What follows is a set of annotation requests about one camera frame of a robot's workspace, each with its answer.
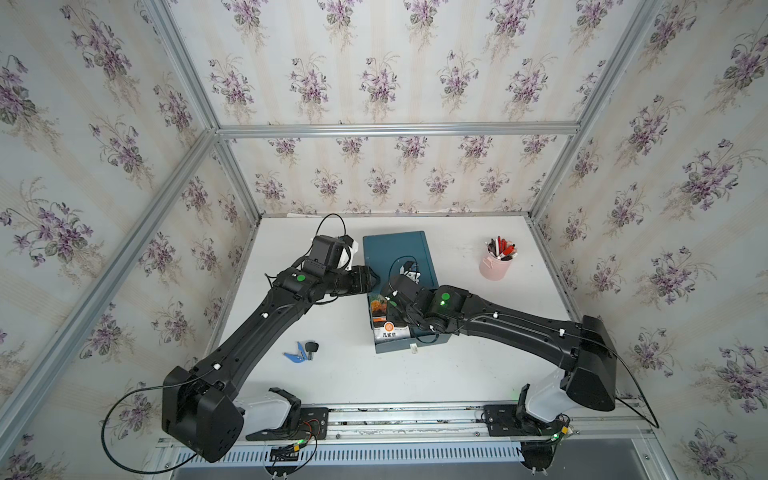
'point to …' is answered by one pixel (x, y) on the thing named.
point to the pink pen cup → (493, 268)
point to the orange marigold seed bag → (382, 328)
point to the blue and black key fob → (302, 356)
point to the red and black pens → (501, 248)
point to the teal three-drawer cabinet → (396, 254)
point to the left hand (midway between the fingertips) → (374, 283)
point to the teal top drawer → (408, 341)
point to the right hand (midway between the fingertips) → (390, 309)
